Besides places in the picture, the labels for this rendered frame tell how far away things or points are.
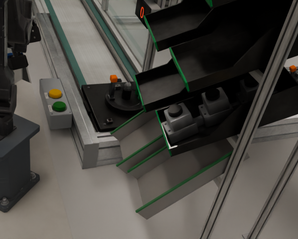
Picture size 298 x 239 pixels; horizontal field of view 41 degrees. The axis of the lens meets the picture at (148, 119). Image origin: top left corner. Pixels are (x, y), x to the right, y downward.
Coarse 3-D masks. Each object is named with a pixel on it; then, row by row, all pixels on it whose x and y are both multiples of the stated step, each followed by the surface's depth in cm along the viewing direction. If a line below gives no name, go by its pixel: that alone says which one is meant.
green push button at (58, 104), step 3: (54, 102) 124; (57, 102) 125; (60, 102) 125; (63, 102) 125; (54, 105) 123; (57, 105) 124; (60, 105) 124; (63, 105) 124; (54, 108) 123; (57, 108) 123; (60, 108) 123; (63, 108) 123
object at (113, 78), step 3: (111, 75) 123; (114, 75) 123; (111, 78) 122; (114, 78) 122; (111, 81) 123; (114, 81) 123; (117, 81) 124; (120, 81) 124; (111, 84) 124; (114, 84) 124; (111, 87) 125; (114, 87) 125; (111, 90) 125; (114, 90) 126; (111, 93) 126; (111, 96) 127
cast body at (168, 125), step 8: (176, 104) 81; (184, 104) 82; (168, 112) 80; (176, 112) 79; (184, 112) 80; (168, 120) 81; (176, 120) 79; (184, 120) 80; (192, 120) 81; (200, 120) 84; (168, 128) 82; (176, 128) 81; (184, 128) 81; (192, 128) 82; (168, 136) 82; (176, 136) 82; (184, 136) 83
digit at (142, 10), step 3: (141, 0) 134; (141, 3) 134; (141, 6) 134; (144, 6) 131; (141, 9) 134; (144, 9) 132; (141, 12) 135; (144, 12) 132; (141, 15) 135; (141, 18) 135
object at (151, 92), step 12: (144, 72) 100; (156, 72) 100; (168, 72) 100; (144, 84) 99; (156, 84) 98; (168, 84) 97; (180, 84) 95; (144, 96) 96; (156, 96) 94; (168, 96) 90; (180, 96) 91; (192, 96) 91; (144, 108) 91; (156, 108) 91
